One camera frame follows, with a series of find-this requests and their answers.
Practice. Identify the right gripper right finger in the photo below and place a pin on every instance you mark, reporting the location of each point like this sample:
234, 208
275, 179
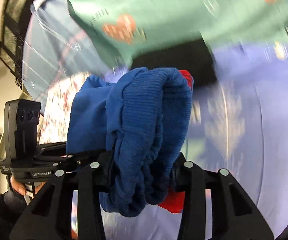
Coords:
234, 214

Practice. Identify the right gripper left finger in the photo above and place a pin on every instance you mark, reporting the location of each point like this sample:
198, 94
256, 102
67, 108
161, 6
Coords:
48, 216

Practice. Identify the red and blue pants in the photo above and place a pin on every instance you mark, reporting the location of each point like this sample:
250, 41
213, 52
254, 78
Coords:
143, 118

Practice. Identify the person's left hand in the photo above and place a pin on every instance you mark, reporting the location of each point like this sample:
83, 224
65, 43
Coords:
20, 188

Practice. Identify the floral quilt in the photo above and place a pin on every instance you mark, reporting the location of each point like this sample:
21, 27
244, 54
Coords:
56, 120

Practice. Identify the blue printed bed sheet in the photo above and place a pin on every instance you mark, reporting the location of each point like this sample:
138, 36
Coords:
241, 123

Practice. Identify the green printed bed sheet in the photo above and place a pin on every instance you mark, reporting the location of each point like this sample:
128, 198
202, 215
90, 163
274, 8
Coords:
122, 29

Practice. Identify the black window grille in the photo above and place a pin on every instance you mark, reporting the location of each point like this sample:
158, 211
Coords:
16, 15

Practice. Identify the black folded garment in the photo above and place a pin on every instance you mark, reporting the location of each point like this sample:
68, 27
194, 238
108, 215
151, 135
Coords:
193, 56

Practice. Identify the black camera box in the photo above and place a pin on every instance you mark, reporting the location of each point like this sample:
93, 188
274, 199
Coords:
21, 118

